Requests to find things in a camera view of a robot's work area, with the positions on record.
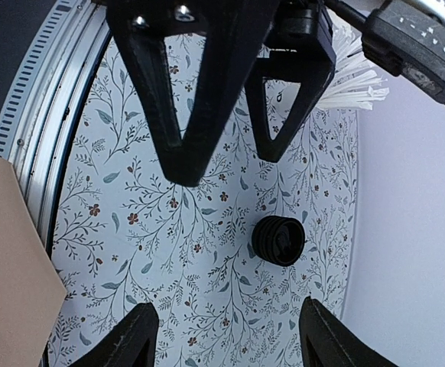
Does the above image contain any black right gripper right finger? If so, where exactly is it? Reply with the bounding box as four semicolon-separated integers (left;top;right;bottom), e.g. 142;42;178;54
299;297;394;367

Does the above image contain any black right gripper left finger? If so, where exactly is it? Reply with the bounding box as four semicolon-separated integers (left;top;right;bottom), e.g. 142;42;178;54
71;303;159;367

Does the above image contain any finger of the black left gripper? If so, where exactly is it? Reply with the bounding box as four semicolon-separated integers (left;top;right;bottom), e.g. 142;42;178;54
245;7;336;163
106;1;278;187

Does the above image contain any stack of black cup lids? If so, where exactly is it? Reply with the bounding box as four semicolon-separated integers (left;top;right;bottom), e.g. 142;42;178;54
251;216;305;267

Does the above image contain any brown paper bag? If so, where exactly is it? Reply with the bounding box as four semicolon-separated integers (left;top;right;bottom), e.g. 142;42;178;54
0;158;67;366

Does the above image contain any bundle of wrapped white straws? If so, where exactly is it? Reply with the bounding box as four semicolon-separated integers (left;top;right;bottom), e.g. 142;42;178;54
317;23;389;110

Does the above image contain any floral tablecloth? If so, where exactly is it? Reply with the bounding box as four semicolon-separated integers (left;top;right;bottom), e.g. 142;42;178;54
48;43;358;366

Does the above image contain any aluminium front rail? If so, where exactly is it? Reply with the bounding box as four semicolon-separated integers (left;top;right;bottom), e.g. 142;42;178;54
0;1;109;242

